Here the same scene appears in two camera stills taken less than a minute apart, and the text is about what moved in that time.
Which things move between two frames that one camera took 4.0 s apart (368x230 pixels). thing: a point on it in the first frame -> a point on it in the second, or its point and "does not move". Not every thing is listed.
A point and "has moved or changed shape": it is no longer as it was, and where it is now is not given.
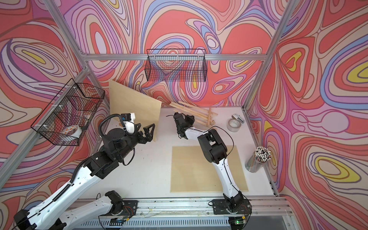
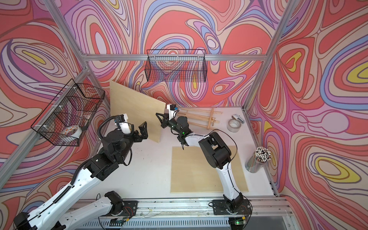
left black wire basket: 63,120 does not move
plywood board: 189,172 does not move
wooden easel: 201,115 has moved or changed shape
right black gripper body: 189,120 -> 173,124
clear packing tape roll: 233,125 does not move
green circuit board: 116,222 does not move
